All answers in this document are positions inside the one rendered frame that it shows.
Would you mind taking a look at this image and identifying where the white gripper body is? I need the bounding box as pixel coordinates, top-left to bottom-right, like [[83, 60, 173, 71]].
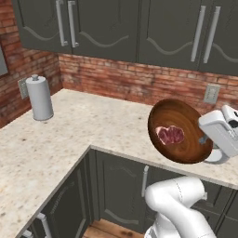
[[198, 110, 238, 158]]

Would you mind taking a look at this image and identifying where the brown wooden bowl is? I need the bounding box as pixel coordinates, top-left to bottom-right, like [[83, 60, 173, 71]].
[[147, 98, 215, 165]]

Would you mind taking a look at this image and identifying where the raw red steak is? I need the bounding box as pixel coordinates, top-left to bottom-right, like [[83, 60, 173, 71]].
[[154, 125, 186, 146]]

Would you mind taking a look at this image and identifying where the dark grey lower cupboard door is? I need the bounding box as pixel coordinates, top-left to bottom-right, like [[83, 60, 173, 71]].
[[144, 165, 238, 238], [95, 150, 151, 232], [39, 153, 93, 238], [215, 191, 238, 238]]

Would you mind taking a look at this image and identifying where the dark grey cupboard door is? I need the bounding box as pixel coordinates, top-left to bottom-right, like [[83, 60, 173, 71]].
[[63, 0, 144, 63], [137, 0, 207, 72], [11, 0, 73, 56], [215, 191, 238, 238], [39, 153, 93, 238], [198, 0, 238, 77], [95, 150, 151, 232], [144, 165, 238, 238]]

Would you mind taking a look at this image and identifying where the dark grey upper cupboard door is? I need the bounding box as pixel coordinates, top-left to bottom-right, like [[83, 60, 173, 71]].
[[63, 0, 144, 63], [198, 0, 238, 77], [11, 0, 73, 56], [137, 0, 207, 72]]

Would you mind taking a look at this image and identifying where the white paper towel roll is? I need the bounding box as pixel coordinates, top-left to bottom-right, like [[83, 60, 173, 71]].
[[25, 73, 55, 122]]

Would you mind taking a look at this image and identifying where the grey appliance edge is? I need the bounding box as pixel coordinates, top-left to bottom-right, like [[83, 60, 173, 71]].
[[0, 46, 9, 77]]

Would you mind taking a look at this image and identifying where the grey wall outlet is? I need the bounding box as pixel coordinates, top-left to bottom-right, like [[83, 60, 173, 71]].
[[17, 77, 31, 100], [203, 83, 222, 105]]

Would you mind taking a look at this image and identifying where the silver lower cupboard handle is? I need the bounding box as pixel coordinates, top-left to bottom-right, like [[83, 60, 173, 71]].
[[20, 229, 34, 238], [140, 165, 151, 199], [36, 212, 54, 238]]

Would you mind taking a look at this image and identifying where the silver cupboard handle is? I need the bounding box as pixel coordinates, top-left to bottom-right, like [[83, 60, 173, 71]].
[[36, 212, 54, 238], [67, 0, 80, 49], [190, 5, 207, 63], [20, 229, 34, 238], [202, 6, 222, 65], [55, 0, 70, 47], [140, 165, 151, 199]]

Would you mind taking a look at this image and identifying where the silver upper cupboard handle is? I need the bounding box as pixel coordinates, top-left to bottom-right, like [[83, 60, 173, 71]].
[[55, 0, 70, 47], [190, 5, 207, 63], [67, 0, 80, 49], [202, 6, 222, 65]]

